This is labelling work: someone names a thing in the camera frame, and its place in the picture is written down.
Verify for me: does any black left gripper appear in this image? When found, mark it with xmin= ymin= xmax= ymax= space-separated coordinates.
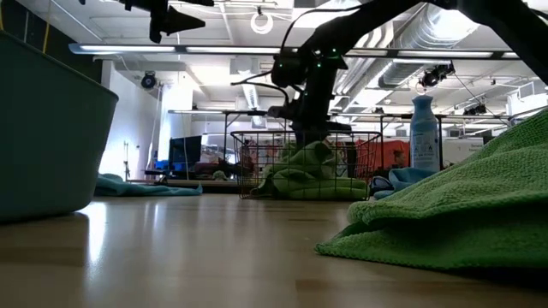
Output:
xmin=149 ymin=0 xmax=206 ymax=44

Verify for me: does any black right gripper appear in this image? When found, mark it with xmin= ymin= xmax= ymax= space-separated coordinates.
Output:
xmin=293 ymin=83 xmax=352 ymax=151

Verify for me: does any blue microfiber towel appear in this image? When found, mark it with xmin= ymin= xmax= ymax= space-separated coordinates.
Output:
xmin=371 ymin=166 xmax=438 ymax=201
xmin=94 ymin=173 xmax=204 ymax=198

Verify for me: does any colourful patterned panel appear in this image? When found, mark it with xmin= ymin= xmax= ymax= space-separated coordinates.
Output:
xmin=239 ymin=139 xmax=286 ymax=172

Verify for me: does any long led light bar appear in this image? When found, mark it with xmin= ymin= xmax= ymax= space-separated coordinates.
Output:
xmin=68 ymin=41 xmax=521 ymax=61

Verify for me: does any orange fabric panel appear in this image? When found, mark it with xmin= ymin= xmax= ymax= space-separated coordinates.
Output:
xmin=354 ymin=139 xmax=411 ymax=181

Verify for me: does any person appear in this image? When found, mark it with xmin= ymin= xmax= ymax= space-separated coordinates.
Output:
xmin=391 ymin=149 xmax=408 ymax=170

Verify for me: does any light blue spray bottle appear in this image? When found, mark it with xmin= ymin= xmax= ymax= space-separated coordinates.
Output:
xmin=409 ymin=94 xmax=441 ymax=172

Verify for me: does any black computer monitor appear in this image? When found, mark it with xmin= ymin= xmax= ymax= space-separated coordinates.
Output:
xmin=168 ymin=135 xmax=203 ymax=172

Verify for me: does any white sign board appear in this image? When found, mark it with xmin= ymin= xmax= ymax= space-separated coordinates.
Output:
xmin=443 ymin=139 xmax=485 ymax=162

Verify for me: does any teal plastic bin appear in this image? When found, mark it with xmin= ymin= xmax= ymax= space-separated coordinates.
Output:
xmin=0 ymin=30 xmax=120 ymax=223

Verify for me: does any clear plastic bin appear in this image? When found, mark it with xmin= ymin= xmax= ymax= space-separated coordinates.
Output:
xmin=507 ymin=104 xmax=548 ymax=129

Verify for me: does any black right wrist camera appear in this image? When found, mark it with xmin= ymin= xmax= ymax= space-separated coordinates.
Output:
xmin=267 ymin=104 xmax=303 ymax=121

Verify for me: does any black background station frame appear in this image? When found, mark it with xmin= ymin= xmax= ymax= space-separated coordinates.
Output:
xmin=167 ymin=109 xmax=510 ymax=172

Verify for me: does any metal wire basket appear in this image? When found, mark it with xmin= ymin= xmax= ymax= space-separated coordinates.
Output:
xmin=229 ymin=130 xmax=383 ymax=202

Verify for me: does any black ceiling cable reel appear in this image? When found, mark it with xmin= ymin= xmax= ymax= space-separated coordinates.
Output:
xmin=140 ymin=71 xmax=158 ymax=90
xmin=419 ymin=62 xmax=456 ymax=89
xmin=462 ymin=102 xmax=488 ymax=116

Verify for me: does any white cable coil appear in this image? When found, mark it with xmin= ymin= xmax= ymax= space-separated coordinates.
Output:
xmin=250 ymin=6 xmax=275 ymax=35

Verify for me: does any black table rail frame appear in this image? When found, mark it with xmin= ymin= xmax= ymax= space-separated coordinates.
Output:
xmin=170 ymin=178 xmax=258 ymax=197

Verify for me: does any yellow cable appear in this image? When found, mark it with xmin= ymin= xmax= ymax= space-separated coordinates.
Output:
xmin=41 ymin=0 xmax=51 ymax=55

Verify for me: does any silver ceiling duct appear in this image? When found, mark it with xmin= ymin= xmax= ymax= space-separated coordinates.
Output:
xmin=378 ymin=3 xmax=480 ymax=89

